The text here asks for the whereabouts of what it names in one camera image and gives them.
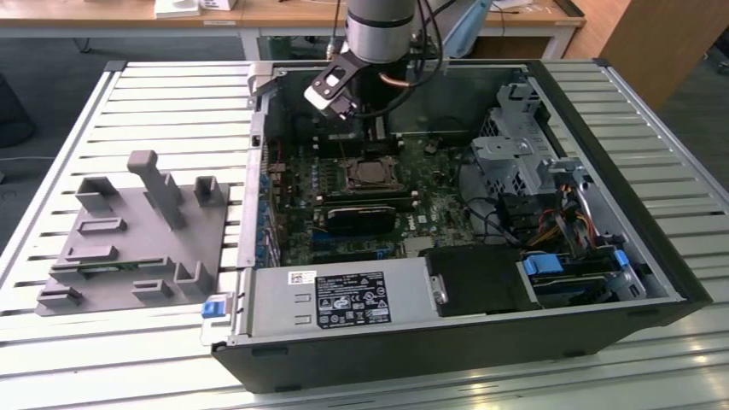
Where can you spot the metal locking lever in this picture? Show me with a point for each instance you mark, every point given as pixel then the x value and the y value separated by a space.
pixel 346 152

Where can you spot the silver CPU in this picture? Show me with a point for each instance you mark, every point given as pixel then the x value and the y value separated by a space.
pixel 371 172

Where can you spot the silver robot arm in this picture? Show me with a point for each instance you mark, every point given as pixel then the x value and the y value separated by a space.
pixel 379 38

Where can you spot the CPU socket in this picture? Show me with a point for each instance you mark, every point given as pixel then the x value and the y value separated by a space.
pixel 346 184

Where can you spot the metal drive cage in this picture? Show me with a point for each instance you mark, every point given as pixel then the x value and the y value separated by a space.
pixel 513 171

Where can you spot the black graphics card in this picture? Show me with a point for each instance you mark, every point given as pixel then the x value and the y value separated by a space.
pixel 359 222

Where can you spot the white and blue box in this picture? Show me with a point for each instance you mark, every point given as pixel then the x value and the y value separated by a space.
pixel 219 5

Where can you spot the green motherboard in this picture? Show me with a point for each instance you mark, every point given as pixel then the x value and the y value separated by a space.
pixel 445 222

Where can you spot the silver heat sink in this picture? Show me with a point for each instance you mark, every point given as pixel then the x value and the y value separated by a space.
pixel 421 245

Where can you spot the black plastic shroud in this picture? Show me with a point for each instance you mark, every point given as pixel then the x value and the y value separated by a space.
pixel 485 277

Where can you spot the wooden cabinet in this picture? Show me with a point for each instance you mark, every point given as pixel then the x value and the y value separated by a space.
pixel 655 42

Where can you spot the blue disk carrier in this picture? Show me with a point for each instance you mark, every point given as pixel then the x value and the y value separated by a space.
pixel 542 265

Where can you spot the silver power supply unit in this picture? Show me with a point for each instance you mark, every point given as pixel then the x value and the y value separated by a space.
pixel 274 299

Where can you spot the grey parts rack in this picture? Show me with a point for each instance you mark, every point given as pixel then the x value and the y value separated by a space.
pixel 154 256

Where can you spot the blue plastic clip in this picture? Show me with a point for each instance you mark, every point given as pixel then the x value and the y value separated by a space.
pixel 621 258

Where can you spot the blue case latch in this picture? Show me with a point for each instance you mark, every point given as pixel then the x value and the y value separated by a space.
pixel 213 309

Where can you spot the green RAM stick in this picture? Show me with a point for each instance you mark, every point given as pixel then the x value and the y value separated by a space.
pixel 129 266

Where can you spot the metal disk bay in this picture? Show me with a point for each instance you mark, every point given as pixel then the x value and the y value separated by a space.
pixel 630 287

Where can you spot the black PC case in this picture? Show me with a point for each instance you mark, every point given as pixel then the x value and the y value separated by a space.
pixel 399 367

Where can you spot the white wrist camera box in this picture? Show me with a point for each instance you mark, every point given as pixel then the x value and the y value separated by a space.
pixel 322 98

